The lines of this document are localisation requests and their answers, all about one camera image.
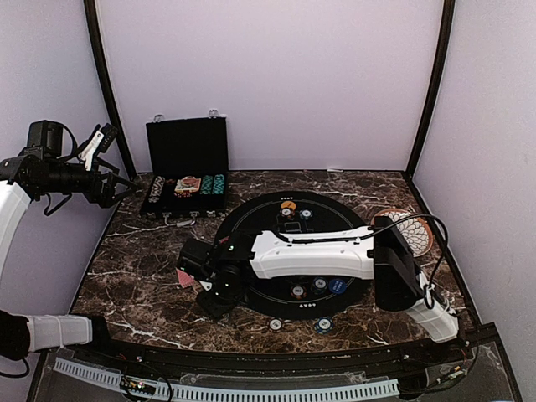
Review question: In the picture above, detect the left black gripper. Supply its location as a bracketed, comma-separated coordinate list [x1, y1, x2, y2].
[38, 153, 137, 208]

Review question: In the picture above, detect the brown white chip stack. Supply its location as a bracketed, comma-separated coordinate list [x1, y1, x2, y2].
[268, 318, 283, 332]

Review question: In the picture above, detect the brown chip front mat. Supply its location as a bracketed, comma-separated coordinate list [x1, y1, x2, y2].
[290, 284, 307, 300]

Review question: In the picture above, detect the orange round blind button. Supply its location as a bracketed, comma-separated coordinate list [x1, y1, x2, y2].
[281, 200, 296, 210]

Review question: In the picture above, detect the blue green chip stack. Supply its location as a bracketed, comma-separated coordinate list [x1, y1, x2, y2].
[314, 317, 334, 334]

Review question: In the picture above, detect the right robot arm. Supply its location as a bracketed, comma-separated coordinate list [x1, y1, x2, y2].
[178, 217, 460, 363]

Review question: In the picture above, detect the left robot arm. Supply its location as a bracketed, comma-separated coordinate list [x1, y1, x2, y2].
[1, 149, 137, 365]

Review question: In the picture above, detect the red-backed card deck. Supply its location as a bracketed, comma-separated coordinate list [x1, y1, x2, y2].
[177, 270, 198, 289]

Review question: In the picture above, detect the blue tan chip row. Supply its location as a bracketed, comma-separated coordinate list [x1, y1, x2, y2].
[148, 176, 165, 204]

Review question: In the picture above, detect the card deck in case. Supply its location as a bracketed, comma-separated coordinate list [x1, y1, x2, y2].
[174, 178, 201, 193]

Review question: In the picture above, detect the black poker chip case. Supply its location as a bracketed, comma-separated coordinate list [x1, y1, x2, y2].
[140, 116, 229, 219]

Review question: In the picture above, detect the clear round dealer button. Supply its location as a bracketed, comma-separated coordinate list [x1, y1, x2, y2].
[181, 177, 198, 188]

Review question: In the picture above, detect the green chip row right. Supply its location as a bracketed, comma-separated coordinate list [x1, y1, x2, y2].
[212, 174, 225, 195]

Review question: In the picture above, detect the green chip row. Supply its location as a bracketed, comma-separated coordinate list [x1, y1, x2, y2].
[199, 175, 214, 195]
[212, 174, 225, 195]

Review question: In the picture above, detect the green chip row left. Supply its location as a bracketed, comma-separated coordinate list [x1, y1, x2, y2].
[199, 175, 214, 195]

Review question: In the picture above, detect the round black poker mat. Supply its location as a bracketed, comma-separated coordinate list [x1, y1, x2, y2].
[214, 191, 372, 320]

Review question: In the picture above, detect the blue round blind button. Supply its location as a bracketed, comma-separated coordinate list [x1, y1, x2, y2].
[328, 278, 348, 295]

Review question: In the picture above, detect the white floral patterned plate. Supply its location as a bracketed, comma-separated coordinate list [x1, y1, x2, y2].
[371, 208, 433, 257]

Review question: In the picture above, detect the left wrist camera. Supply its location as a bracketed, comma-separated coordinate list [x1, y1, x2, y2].
[19, 120, 120, 173]

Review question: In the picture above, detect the white slotted cable duct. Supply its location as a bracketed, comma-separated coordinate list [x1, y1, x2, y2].
[53, 358, 399, 401]

